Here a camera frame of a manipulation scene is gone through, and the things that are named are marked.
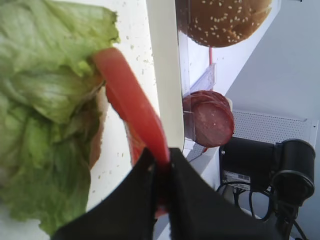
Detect red tomato slice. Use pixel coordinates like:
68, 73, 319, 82
91, 47, 171, 220

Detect clear holder lower right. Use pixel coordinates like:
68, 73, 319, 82
182, 138, 208, 162

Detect right red straw rod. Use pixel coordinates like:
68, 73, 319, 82
208, 47, 213, 66

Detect bottom bun on tray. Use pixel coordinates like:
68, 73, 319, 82
89, 87, 109, 170

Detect black right robot arm base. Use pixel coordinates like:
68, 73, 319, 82
219, 137, 316, 207

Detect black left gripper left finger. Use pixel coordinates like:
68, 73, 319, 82
53, 148, 157, 240

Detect sesame bun front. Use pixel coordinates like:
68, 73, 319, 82
175, 0, 272, 48

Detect black cables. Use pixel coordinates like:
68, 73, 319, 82
216, 169, 316, 240

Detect white stopper behind meat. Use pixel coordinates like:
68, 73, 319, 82
226, 97, 233, 112

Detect clear holder upper right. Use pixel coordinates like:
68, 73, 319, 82
188, 63, 217, 94

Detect sliced meat patties stack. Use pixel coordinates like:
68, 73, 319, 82
182, 90, 235, 148

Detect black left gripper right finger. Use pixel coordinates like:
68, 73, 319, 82
169, 148, 283, 240

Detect lettuce leaf on bun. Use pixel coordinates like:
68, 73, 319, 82
0, 0, 120, 235

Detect clear holder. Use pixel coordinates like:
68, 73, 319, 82
182, 138, 208, 162
188, 63, 217, 94

